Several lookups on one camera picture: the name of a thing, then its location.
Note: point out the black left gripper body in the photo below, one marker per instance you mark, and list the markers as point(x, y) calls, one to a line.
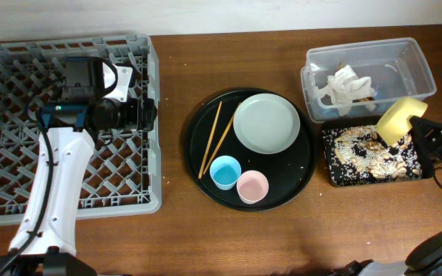
point(127, 115)

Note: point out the yellow plastic bowl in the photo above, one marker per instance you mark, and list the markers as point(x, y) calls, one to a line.
point(394, 124)

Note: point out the rice and food scraps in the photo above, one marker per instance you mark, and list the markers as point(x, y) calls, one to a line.
point(367, 157)

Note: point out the white napkin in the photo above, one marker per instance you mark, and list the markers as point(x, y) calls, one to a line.
point(345, 87)

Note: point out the pink plastic cup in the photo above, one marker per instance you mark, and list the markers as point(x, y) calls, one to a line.
point(252, 186)

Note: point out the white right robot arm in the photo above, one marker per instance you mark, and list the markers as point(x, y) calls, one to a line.
point(426, 258)

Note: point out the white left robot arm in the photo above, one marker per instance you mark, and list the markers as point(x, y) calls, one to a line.
point(94, 98)

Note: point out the grey plastic dishwasher rack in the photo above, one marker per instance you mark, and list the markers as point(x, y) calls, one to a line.
point(123, 176)

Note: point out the left wooden chopstick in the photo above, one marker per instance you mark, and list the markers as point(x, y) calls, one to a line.
point(209, 141)

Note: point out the wooden chopstick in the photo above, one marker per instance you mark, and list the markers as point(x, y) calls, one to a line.
point(209, 141)
point(219, 144)

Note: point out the black rectangular tray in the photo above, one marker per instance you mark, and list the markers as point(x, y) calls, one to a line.
point(330, 180)

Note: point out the right wooden chopstick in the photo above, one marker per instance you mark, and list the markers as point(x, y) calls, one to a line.
point(219, 144)

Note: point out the clear plastic bin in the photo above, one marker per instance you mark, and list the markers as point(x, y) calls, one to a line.
point(394, 68)

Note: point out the blue plastic cup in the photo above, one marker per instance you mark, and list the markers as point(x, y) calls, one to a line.
point(225, 172)

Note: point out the grey round plate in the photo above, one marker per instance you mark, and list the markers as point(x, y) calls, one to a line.
point(266, 123)

